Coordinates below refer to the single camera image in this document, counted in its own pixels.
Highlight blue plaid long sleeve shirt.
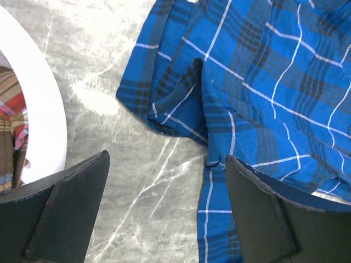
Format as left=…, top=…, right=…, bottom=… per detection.
left=116, top=1, right=350, bottom=262

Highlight red brown plaid shirt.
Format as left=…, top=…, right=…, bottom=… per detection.
left=1, top=66, right=29, bottom=192

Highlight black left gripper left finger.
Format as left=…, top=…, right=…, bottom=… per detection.
left=1, top=150, right=110, bottom=262

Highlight white plastic laundry basket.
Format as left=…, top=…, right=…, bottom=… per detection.
left=1, top=8, right=67, bottom=184

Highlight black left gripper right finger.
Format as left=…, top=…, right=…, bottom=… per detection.
left=225, top=156, right=350, bottom=262

